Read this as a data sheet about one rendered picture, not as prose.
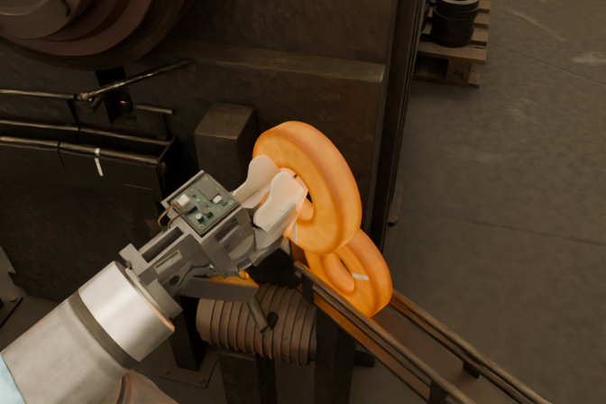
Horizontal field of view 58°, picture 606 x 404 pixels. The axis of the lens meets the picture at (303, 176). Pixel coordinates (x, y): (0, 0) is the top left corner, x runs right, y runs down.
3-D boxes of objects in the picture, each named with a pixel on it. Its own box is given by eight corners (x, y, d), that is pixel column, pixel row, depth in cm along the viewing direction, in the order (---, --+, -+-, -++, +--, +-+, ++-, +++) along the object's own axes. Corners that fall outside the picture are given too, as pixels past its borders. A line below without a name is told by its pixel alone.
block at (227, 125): (227, 196, 111) (215, 96, 95) (264, 202, 110) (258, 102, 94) (207, 234, 103) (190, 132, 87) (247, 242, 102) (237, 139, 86)
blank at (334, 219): (269, 98, 63) (245, 109, 61) (367, 155, 53) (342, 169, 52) (276, 203, 72) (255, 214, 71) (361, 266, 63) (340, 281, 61)
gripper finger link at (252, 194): (300, 137, 57) (233, 193, 54) (312, 172, 62) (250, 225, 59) (281, 124, 59) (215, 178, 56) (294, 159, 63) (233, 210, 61)
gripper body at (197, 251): (251, 203, 51) (145, 292, 47) (274, 250, 57) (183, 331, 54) (206, 163, 55) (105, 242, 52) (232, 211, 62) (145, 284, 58)
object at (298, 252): (327, 264, 91) (325, 215, 85) (330, 266, 91) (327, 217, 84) (293, 288, 88) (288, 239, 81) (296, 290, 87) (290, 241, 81)
